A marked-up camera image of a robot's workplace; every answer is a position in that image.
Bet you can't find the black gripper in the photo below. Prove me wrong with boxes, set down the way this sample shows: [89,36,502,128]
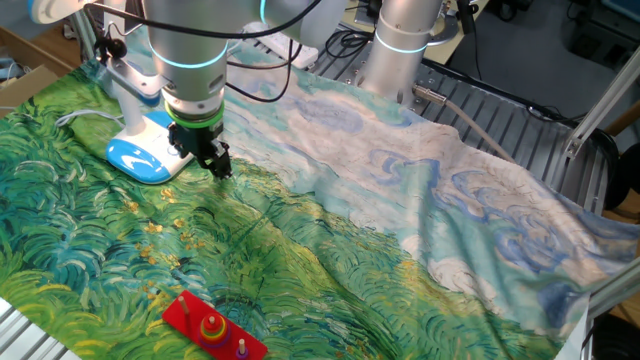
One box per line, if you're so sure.
[167,122,234,180]

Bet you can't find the white blue desk lamp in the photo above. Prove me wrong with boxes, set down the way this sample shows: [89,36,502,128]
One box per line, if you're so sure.
[27,0,197,185]

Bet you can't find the white power strip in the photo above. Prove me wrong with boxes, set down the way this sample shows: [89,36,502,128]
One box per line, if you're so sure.
[242,22,320,70]

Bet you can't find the green painted landscape cloth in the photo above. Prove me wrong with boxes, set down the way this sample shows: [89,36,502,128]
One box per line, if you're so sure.
[0,29,640,360]

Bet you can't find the rainbow stacked toy rings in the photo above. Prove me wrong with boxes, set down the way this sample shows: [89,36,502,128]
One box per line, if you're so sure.
[198,314,232,349]

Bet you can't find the cardboard box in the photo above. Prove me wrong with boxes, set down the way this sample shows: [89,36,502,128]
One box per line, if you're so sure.
[0,64,60,119]

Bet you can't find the green gripper adapter ring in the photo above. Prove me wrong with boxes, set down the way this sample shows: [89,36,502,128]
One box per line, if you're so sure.
[164,101,225,130]

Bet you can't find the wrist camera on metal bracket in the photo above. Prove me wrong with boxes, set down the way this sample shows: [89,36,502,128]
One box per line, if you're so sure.
[93,37,171,101]

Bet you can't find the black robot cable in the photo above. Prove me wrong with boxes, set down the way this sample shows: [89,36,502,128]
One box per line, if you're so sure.
[82,0,324,104]

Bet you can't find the white lamp cable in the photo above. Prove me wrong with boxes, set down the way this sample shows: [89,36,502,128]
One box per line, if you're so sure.
[54,108,125,129]

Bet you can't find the red ring stacking toy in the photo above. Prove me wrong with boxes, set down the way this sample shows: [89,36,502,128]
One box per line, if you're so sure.
[161,289,270,360]

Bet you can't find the grey corrugated hose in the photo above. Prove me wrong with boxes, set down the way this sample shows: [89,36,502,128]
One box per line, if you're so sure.
[412,83,516,164]

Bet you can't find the aluminium frame post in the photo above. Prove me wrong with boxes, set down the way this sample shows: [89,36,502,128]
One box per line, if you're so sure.
[564,59,640,159]
[587,259,640,319]

